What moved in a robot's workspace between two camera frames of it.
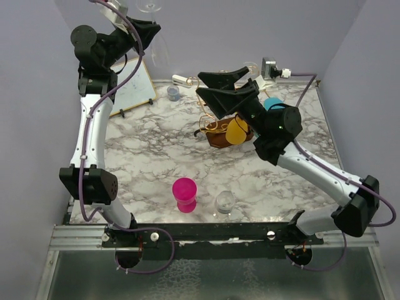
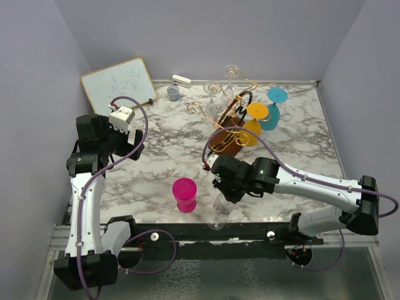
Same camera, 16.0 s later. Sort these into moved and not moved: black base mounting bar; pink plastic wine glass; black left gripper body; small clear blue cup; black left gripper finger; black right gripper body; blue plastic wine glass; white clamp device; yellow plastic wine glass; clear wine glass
Moved: black left gripper finger; clear wine glass; blue plastic wine glass; black left gripper body; white clamp device; black right gripper body; yellow plastic wine glass
Not moved: black base mounting bar; pink plastic wine glass; small clear blue cup
